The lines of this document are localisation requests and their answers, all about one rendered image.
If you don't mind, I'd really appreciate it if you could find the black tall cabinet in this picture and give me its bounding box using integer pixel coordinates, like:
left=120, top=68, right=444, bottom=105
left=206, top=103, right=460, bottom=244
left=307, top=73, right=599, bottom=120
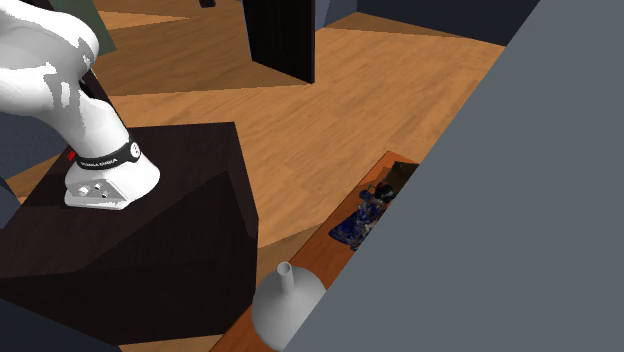
left=242, top=0, right=317, bottom=85

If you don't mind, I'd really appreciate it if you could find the orange wooden shelf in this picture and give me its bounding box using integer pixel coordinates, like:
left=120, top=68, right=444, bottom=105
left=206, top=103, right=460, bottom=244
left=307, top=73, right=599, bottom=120
left=209, top=149, right=420, bottom=352

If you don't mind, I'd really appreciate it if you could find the white narrow-necked vase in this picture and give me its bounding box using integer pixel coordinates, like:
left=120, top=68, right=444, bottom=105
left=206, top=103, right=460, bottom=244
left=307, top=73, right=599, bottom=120
left=251, top=261, right=327, bottom=352

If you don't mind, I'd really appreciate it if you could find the blue robed doll figure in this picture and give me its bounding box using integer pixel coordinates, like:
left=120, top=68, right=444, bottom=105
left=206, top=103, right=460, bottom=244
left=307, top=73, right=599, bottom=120
left=328, top=181, right=397, bottom=252

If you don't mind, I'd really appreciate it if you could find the dark robot stand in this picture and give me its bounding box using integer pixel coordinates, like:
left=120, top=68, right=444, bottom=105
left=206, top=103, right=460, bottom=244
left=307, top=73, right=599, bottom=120
left=0, top=72, right=260, bottom=346

